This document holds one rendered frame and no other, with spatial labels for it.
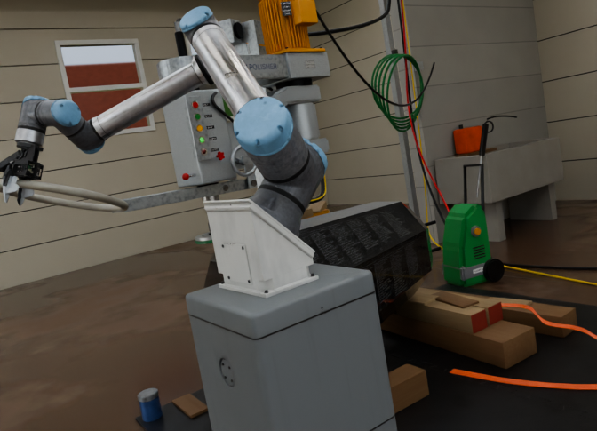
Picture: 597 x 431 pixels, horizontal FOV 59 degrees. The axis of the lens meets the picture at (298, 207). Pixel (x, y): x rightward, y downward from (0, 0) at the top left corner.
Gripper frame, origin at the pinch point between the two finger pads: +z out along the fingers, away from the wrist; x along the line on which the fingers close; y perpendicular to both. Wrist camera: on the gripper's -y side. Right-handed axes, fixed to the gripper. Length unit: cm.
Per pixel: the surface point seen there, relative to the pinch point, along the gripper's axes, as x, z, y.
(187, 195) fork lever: 64, -17, 30
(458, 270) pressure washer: 266, -10, 143
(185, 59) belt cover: 49, -75, 27
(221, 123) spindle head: 69, -52, 39
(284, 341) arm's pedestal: -16, 31, 110
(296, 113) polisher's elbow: 112, -74, 58
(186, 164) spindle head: 66, -31, 26
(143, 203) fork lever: 46, -9, 20
